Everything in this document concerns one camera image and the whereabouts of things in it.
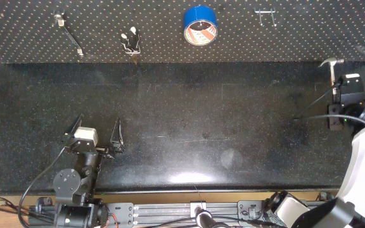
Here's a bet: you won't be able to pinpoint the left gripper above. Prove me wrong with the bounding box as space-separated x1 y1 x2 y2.
61 113 126 160

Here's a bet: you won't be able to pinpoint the wrench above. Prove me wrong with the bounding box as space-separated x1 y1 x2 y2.
54 13 86 59

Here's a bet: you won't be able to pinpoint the black and white pliers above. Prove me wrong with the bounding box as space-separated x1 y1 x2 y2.
118 26 143 67

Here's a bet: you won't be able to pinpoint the roll of blue tape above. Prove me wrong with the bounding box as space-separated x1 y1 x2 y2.
182 5 219 47

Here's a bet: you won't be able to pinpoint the hammer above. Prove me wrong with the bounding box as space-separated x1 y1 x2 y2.
318 57 345 96

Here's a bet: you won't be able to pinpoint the black pegboard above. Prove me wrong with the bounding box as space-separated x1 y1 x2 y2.
0 0 365 63

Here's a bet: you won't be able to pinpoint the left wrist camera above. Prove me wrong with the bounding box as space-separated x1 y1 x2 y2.
74 126 99 144

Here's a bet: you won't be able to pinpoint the black cable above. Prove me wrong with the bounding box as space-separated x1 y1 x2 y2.
292 81 365 227
17 146 68 228

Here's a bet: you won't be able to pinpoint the mounting rail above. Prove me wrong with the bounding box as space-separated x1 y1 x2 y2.
27 191 340 228

